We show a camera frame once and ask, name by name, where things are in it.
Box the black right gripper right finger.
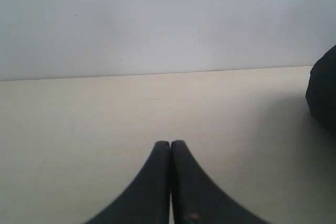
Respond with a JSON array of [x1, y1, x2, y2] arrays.
[[171, 140, 266, 223]]

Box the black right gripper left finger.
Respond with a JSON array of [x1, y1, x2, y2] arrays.
[[87, 141, 170, 224]]

